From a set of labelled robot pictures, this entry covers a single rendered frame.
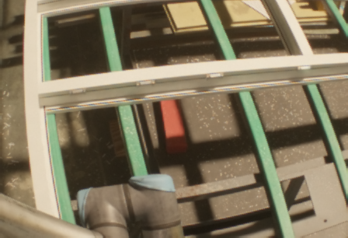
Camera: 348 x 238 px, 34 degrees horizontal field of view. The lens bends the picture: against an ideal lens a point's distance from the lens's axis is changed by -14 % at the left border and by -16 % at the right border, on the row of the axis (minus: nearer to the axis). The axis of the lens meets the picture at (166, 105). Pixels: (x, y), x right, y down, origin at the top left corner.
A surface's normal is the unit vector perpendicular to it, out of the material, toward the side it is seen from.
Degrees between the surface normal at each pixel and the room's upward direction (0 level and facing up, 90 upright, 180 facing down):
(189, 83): 90
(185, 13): 0
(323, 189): 0
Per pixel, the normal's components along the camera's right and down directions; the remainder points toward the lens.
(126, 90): 0.19, 0.76
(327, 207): 0.06, -0.63
